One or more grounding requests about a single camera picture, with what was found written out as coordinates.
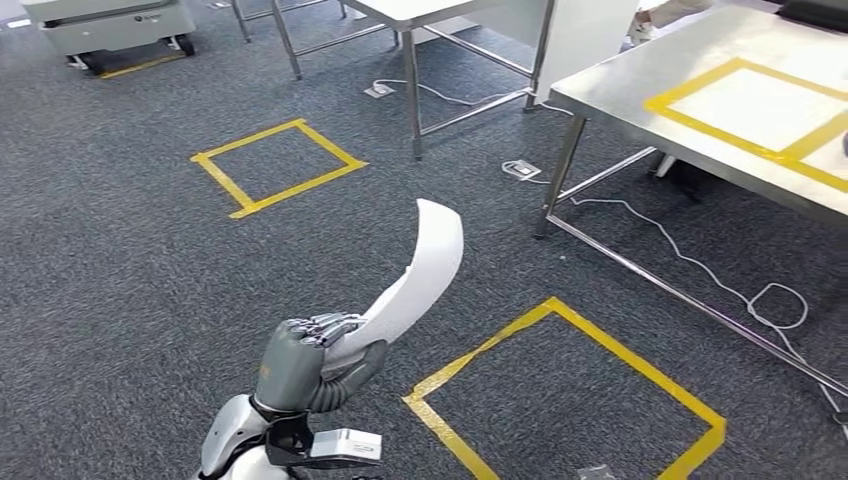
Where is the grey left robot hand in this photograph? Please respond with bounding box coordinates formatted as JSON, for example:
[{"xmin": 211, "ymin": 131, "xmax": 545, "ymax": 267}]
[{"xmin": 253, "ymin": 312, "xmax": 390, "ymax": 416}]

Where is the white curved plastic part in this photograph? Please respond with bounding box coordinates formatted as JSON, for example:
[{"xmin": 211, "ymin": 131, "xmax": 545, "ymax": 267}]
[{"xmin": 321, "ymin": 198, "xmax": 466, "ymax": 376}]

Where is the steel workbench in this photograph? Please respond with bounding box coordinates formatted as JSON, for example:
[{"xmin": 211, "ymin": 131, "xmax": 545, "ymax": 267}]
[{"xmin": 533, "ymin": 5, "xmax": 848, "ymax": 400}]

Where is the yellow floor tape square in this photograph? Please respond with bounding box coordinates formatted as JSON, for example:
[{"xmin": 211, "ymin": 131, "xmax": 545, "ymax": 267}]
[
  {"xmin": 190, "ymin": 117, "xmax": 369, "ymax": 221},
  {"xmin": 402, "ymin": 296, "xmax": 728, "ymax": 480}
]

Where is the grey wheeled cart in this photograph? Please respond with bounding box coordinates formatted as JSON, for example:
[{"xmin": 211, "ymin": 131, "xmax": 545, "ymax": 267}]
[{"xmin": 19, "ymin": 0, "xmax": 198, "ymax": 75}]

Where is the steel table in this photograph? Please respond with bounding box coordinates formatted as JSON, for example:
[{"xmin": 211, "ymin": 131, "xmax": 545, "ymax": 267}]
[{"xmin": 344, "ymin": 0, "xmax": 559, "ymax": 162}]

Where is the white cabinet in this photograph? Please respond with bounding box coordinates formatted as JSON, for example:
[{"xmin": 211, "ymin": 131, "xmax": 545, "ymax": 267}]
[{"xmin": 533, "ymin": 0, "xmax": 641, "ymax": 105}]

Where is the person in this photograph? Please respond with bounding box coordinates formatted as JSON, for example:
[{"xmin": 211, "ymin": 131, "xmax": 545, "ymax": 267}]
[{"xmin": 625, "ymin": 0, "xmax": 715, "ymax": 48}]

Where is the white floor cable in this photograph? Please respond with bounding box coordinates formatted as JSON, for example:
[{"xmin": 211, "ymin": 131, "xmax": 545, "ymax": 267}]
[
  {"xmin": 523, "ymin": 175, "xmax": 848, "ymax": 442},
  {"xmin": 374, "ymin": 78, "xmax": 574, "ymax": 117}
]

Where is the steel table frame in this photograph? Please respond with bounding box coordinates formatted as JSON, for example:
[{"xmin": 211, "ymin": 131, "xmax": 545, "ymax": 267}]
[{"xmin": 228, "ymin": 0, "xmax": 401, "ymax": 82}]

